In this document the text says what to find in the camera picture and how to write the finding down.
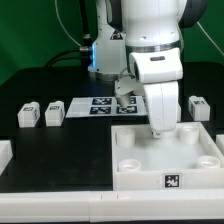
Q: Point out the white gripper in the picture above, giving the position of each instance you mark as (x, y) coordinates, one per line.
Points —
(159, 73)

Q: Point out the white square table top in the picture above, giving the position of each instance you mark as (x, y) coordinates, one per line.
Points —
(185, 158)

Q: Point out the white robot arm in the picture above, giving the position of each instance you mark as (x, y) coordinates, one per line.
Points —
(138, 48)

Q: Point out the tag sheet with markers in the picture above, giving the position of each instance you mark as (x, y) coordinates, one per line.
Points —
(105, 107)

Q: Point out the white right bracket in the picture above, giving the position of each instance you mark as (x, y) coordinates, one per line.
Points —
(220, 142)

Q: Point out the white bracket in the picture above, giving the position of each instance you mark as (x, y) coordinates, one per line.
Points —
(220, 142)
(6, 154)

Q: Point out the white front rail fixture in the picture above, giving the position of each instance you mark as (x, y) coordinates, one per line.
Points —
(112, 206)

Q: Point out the white left bracket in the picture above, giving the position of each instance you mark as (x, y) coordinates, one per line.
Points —
(6, 154)

